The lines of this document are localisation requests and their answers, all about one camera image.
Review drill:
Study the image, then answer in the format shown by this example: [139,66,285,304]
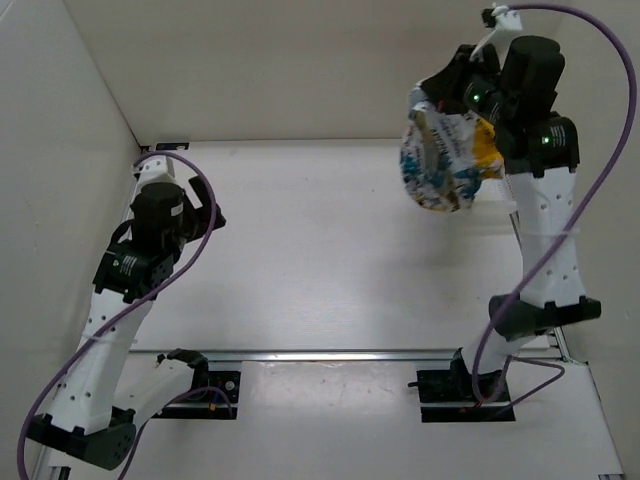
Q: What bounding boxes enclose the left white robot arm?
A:
[19,174,226,471]

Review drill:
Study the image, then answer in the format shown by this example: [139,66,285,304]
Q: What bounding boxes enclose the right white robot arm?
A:
[421,35,601,403]

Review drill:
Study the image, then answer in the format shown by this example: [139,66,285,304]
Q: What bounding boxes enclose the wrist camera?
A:
[133,155,176,189]
[470,3,523,61]

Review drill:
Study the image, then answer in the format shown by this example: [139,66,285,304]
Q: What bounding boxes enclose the black corner label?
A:
[155,142,190,151]

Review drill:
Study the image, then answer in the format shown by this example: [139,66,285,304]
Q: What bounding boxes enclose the white plastic basket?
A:
[473,179,517,214]

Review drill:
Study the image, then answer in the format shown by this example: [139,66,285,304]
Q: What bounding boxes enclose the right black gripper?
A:
[423,46,517,127]

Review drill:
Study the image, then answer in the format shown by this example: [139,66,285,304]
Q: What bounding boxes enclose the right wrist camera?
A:
[470,3,523,61]

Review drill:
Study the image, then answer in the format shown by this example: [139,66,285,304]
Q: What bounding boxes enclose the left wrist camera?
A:
[133,155,176,189]

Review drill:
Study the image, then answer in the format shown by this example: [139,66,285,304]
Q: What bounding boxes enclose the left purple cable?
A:
[17,152,221,480]

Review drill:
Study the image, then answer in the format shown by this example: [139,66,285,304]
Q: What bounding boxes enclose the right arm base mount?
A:
[407,350,516,424]

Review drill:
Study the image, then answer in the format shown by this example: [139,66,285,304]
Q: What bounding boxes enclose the patterned white shorts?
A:
[399,85,504,213]

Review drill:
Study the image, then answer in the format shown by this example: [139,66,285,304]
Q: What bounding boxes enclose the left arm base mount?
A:
[153,349,241,420]

